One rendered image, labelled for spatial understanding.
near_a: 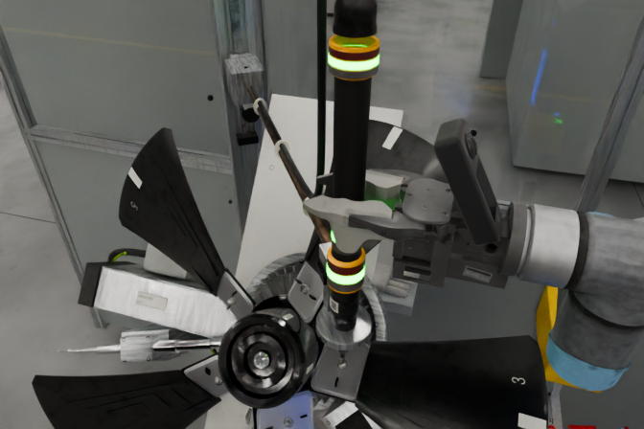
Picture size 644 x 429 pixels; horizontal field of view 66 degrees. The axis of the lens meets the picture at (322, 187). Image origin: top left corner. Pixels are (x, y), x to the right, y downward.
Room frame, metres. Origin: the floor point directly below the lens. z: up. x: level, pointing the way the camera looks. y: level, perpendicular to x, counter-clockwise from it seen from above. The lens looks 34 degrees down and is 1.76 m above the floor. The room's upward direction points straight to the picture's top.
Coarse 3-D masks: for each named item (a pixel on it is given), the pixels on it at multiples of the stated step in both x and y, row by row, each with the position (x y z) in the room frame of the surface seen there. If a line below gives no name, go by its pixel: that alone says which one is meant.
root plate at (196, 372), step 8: (208, 360) 0.42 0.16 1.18; (216, 360) 0.42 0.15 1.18; (192, 368) 0.42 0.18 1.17; (200, 368) 0.42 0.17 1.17; (208, 368) 0.42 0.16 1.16; (216, 368) 0.42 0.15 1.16; (192, 376) 0.42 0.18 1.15; (200, 376) 0.42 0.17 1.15; (208, 376) 0.42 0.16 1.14; (200, 384) 0.42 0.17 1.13; (208, 384) 0.42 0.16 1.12; (216, 392) 0.43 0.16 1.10; (224, 392) 0.43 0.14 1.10
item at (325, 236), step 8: (248, 88) 0.95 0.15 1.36; (264, 120) 0.80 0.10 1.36; (272, 136) 0.74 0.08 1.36; (280, 152) 0.69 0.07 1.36; (288, 168) 0.64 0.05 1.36; (296, 184) 0.60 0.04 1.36; (304, 192) 0.57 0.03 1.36; (312, 216) 0.52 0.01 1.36; (320, 224) 0.50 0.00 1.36; (320, 232) 0.49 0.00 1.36; (328, 232) 0.49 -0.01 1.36; (328, 240) 0.47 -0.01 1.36
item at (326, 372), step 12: (324, 348) 0.44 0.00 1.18; (360, 348) 0.44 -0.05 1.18; (324, 360) 0.42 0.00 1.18; (336, 360) 0.42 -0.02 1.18; (348, 360) 0.42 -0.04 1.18; (360, 360) 0.42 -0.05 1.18; (324, 372) 0.40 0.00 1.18; (336, 372) 0.40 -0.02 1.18; (348, 372) 0.40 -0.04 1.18; (360, 372) 0.40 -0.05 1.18; (312, 384) 0.39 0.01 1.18; (324, 384) 0.39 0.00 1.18; (348, 384) 0.39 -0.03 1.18; (348, 396) 0.37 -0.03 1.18
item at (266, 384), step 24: (264, 312) 0.43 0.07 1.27; (288, 312) 0.46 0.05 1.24; (240, 336) 0.42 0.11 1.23; (264, 336) 0.41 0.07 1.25; (288, 336) 0.41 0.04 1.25; (312, 336) 0.44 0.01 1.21; (240, 360) 0.40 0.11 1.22; (288, 360) 0.39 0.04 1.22; (312, 360) 0.41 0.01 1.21; (240, 384) 0.38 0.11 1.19; (264, 384) 0.37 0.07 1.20; (288, 384) 0.37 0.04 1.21; (264, 408) 0.35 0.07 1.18
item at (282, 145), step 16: (320, 0) 0.49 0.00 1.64; (320, 16) 0.49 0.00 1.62; (320, 32) 0.49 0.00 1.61; (320, 48) 0.49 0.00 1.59; (320, 64) 0.49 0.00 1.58; (320, 80) 0.49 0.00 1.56; (256, 96) 0.88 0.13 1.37; (320, 96) 0.49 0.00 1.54; (256, 112) 0.86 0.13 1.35; (320, 112) 0.49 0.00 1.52; (272, 128) 0.75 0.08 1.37; (320, 128) 0.49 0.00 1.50; (320, 144) 0.50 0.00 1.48; (288, 160) 0.64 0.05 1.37; (320, 160) 0.50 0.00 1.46; (320, 192) 0.51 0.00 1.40
